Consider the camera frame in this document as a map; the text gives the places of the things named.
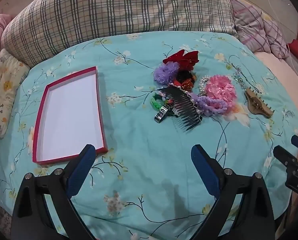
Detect pink organza scrunchie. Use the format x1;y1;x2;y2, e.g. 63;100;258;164
205;75;237;107

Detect black hair comb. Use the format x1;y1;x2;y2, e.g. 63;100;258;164
159;85;202;131

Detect black curly scrunchie red beads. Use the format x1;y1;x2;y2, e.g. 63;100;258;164
175;69;195;85

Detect purple organza scrunchie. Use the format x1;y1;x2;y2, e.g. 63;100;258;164
153;62;179;85

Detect wooden hair comb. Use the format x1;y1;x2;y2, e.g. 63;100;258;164
245;88;274;119

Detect pink bed sheet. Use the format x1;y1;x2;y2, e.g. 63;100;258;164
255;51;298;109

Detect purple lace hair band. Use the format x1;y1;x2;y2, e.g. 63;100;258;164
189;93;229;116

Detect red rimmed white tray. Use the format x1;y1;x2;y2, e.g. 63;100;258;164
32;67;108;165

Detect pink purple plaid pillow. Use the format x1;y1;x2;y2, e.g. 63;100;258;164
230;0;290;59

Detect red glitter hair clip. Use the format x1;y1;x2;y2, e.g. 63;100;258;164
181;79;194;92

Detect black rectangular hair clip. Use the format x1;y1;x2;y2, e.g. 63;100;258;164
154;105;174;123

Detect red bow hair clip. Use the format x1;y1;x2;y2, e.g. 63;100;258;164
162;49;199;71

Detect teal floral quilt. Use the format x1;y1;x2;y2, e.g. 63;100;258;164
0;31;298;239

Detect cream floral cartoon pillow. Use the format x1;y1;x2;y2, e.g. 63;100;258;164
0;49;30;138

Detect plaid grey pillow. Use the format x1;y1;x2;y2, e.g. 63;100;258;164
1;0;237;67

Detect silver chain necklace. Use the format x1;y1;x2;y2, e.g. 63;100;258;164
230;62;263;94

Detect white pearl bracelet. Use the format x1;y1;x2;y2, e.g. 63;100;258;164
198;74;212;97

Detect green beaded hair tie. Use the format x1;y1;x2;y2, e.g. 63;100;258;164
150;91;174;111

